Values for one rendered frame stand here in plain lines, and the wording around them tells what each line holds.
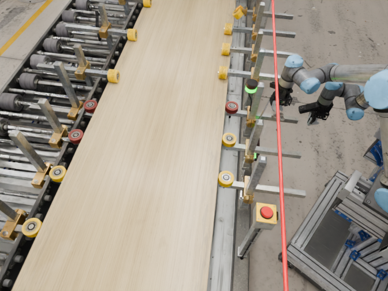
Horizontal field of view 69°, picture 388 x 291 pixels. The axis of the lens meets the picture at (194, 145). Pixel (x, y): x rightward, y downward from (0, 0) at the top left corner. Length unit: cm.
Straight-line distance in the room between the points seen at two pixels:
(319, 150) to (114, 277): 218
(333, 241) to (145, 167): 142
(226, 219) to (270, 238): 76
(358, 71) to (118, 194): 118
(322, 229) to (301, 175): 60
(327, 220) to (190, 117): 126
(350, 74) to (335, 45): 289
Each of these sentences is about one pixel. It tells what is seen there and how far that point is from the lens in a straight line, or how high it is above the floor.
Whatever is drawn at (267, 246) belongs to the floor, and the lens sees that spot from 232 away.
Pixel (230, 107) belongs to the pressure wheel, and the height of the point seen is 91.
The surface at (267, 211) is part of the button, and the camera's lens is 104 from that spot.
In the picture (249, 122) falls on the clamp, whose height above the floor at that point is 87.
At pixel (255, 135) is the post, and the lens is 146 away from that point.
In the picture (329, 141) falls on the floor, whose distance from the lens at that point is 302.
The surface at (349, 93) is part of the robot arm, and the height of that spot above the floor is 115.
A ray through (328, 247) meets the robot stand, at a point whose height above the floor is 21.
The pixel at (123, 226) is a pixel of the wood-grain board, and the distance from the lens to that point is 136.
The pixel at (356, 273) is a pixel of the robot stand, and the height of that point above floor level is 21.
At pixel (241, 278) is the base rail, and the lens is 150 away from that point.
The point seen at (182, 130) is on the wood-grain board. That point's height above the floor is 90.
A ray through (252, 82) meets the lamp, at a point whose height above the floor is 114.
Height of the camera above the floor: 216
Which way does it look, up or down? 54 degrees down
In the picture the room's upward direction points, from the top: 3 degrees clockwise
